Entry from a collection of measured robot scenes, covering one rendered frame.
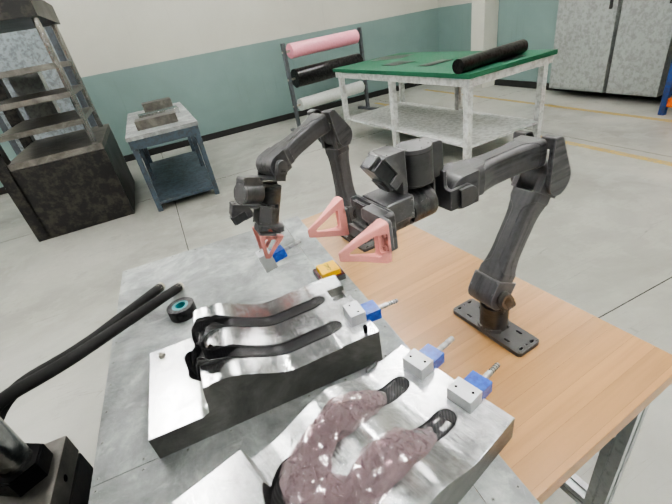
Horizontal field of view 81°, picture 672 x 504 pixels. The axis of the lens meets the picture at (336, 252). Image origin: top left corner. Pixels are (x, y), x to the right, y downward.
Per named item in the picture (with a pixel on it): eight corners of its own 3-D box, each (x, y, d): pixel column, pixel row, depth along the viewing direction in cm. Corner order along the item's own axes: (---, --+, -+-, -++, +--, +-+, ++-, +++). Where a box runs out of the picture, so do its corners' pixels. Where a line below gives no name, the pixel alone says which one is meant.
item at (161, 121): (198, 156, 591) (176, 93, 544) (221, 193, 437) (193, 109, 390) (151, 169, 571) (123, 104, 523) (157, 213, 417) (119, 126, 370)
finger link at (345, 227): (318, 225, 57) (371, 202, 60) (297, 210, 62) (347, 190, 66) (327, 263, 60) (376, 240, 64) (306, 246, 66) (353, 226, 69)
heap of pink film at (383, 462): (374, 384, 77) (369, 356, 73) (449, 443, 65) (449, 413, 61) (262, 478, 65) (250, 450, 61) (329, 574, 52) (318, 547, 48)
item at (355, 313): (393, 303, 97) (391, 285, 94) (404, 314, 92) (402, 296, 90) (345, 322, 93) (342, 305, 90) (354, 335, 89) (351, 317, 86)
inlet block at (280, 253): (301, 245, 119) (294, 230, 116) (306, 250, 114) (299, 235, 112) (262, 266, 116) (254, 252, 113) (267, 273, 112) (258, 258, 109)
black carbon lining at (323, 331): (323, 299, 101) (316, 269, 96) (348, 337, 88) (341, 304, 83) (187, 351, 92) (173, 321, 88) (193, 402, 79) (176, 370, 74)
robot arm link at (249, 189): (250, 207, 97) (251, 158, 94) (231, 201, 103) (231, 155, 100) (286, 205, 106) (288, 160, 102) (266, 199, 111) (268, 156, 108)
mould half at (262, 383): (339, 300, 111) (331, 260, 104) (383, 359, 90) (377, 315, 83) (159, 370, 99) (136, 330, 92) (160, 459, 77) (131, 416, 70)
